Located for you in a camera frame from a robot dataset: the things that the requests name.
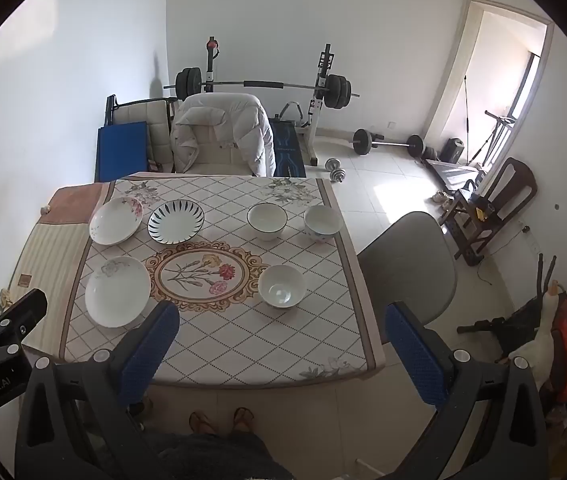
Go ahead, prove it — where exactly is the person's left foot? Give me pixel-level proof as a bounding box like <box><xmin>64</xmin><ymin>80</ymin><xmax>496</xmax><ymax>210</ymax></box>
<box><xmin>190</xmin><ymin>411</ymin><xmax>218</xmax><ymax>436</ymax></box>

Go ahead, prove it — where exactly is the white down jacket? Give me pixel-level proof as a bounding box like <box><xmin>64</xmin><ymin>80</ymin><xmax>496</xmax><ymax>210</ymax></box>
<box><xmin>170</xmin><ymin>93</ymin><xmax>277</xmax><ymax>177</ymax></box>

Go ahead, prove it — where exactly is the beige padded folding chair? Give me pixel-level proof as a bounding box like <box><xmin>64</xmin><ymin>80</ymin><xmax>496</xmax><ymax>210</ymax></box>
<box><xmin>106</xmin><ymin>95</ymin><xmax>179</xmax><ymax>171</ymax></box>

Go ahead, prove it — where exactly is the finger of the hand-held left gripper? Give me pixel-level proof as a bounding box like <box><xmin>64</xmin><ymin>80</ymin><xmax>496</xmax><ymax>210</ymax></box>
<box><xmin>0</xmin><ymin>288</ymin><xmax>48</xmax><ymax>357</ymax></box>

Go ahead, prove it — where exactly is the pink floral white plate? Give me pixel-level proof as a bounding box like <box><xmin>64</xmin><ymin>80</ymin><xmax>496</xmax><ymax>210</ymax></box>
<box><xmin>88</xmin><ymin>196</ymin><xmax>144</xmax><ymax>247</ymax></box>

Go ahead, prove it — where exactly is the plain white bowl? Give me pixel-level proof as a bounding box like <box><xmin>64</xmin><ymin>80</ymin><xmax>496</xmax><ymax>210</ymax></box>
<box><xmin>258</xmin><ymin>264</ymin><xmax>307</xmax><ymax>309</ymax></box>

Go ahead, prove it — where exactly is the short barbell with black plates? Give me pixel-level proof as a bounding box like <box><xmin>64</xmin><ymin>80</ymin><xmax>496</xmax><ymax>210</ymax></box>
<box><xmin>352</xmin><ymin>129</ymin><xmax>424</xmax><ymax>157</ymax></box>

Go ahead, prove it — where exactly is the person's dark clothing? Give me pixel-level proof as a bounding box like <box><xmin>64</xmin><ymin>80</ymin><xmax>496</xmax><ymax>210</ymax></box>
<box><xmin>144</xmin><ymin>432</ymin><xmax>294</xmax><ymax>480</ymax></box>

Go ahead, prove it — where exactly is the folding treadmill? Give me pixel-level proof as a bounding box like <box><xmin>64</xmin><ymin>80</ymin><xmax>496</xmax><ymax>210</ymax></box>
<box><xmin>423</xmin><ymin>110</ymin><xmax>518</xmax><ymax>196</ymax></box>

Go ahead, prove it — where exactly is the grey floral white plate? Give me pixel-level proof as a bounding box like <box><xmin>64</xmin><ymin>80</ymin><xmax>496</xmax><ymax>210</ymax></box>
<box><xmin>84</xmin><ymin>256</ymin><xmax>152</xmax><ymax>329</ymax></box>

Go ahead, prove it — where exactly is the long barbell with black plates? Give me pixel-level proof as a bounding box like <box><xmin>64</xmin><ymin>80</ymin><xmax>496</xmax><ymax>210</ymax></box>
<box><xmin>164</xmin><ymin>67</ymin><xmax>361</xmax><ymax>111</ymax></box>

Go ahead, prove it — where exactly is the black rimmed white bowl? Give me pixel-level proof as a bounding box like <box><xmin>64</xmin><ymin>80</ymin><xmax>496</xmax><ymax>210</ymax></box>
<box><xmin>247</xmin><ymin>202</ymin><xmax>288</xmax><ymax>242</ymax></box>

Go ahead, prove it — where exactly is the black speaker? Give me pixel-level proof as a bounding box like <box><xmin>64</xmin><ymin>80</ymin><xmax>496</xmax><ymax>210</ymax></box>
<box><xmin>439</xmin><ymin>138</ymin><xmax>464</xmax><ymax>163</ymax></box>

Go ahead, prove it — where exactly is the beige striped blanket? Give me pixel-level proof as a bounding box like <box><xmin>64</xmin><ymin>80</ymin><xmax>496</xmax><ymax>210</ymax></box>
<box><xmin>1</xmin><ymin>182</ymin><xmax>114</xmax><ymax>361</ymax></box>

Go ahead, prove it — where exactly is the blue folded mat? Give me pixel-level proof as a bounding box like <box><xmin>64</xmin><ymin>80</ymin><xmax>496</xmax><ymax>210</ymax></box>
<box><xmin>95</xmin><ymin>121</ymin><xmax>150</xmax><ymax>182</ymax></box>

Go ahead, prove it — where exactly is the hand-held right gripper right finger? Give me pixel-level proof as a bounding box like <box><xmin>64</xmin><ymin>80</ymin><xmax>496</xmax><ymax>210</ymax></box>
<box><xmin>385</xmin><ymin>301</ymin><xmax>549</xmax><ymax>480</ymax></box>

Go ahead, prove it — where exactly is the grey padded chair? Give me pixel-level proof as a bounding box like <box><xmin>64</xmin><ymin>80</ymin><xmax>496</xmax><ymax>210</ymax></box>
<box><xmin>357</xmin><ymin>211</ymin><xmax>459</xmax><ymax>346</ymax></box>

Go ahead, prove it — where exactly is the chrome dumbbell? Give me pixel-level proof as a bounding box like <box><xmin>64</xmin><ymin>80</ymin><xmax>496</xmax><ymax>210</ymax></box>
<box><xmin>324</xmin><ymin>158</ymin><xmax>347</xmax><ymax>183</ymax></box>

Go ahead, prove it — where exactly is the table with patterned cloth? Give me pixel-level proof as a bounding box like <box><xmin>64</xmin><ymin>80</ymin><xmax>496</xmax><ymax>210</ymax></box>
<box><xmin>58</xmin><ymin>176</ymin><xmax>387</xmax><ymax>388</ymax></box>

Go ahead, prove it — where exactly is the white bench press rack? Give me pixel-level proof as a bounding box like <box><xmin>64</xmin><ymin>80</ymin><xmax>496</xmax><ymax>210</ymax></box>
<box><xmin>202</xmin><ymin>36</ymin><xmax>350</xmax><ymax>166</ymax></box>

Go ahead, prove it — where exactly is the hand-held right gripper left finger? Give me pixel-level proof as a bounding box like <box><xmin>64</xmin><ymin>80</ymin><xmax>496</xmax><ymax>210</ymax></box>
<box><xmin>15</xmin><ymin>301</ymin><xmax>180</xmax><ymax>480</ymax></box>

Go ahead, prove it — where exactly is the blue dotted white bowl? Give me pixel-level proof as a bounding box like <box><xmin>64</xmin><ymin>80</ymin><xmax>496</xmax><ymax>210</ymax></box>
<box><xmin>304</xmin><ymin>205</ymin><xmax>341</xmax><ymax>243</ymax></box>

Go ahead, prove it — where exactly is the white goose plush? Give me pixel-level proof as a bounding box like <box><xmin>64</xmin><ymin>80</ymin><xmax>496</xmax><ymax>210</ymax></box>
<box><xmin>508</xmin><ymin>280</ymin><xmax>564</xmax><ymax>401</ymax></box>

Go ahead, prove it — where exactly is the blue striped white plate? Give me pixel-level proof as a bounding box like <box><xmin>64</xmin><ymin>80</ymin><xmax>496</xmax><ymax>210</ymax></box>
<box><xmin>148</xmin><ymin>200</ymin><xmax>205</xmax><ymax>246</ymax></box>

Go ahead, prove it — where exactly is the dark wooden chair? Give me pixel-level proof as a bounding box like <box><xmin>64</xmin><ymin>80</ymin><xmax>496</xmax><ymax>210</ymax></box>
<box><xmin>438</xmin><ymin>157</ymin><xmax>538</xmax><ymax>267</ymax></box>

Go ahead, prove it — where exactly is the black folded scooter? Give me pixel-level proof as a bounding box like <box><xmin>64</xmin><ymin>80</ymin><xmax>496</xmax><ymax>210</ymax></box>
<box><xmin>457</xmin><ymin>255</ymin><xmax>559</xmax><ymax>361</ymax></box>

